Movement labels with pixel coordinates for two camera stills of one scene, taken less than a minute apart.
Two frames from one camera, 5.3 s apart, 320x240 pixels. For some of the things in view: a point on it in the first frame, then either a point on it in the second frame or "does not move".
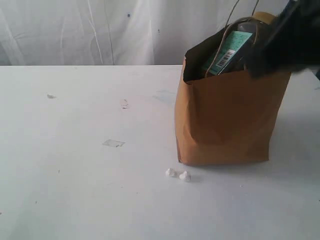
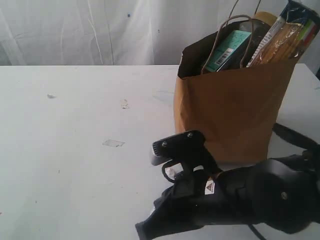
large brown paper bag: x=229 y=118 does not move
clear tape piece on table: x=115 y=143 does not move
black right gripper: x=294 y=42 -> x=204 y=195
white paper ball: x=171 y=172 does not move
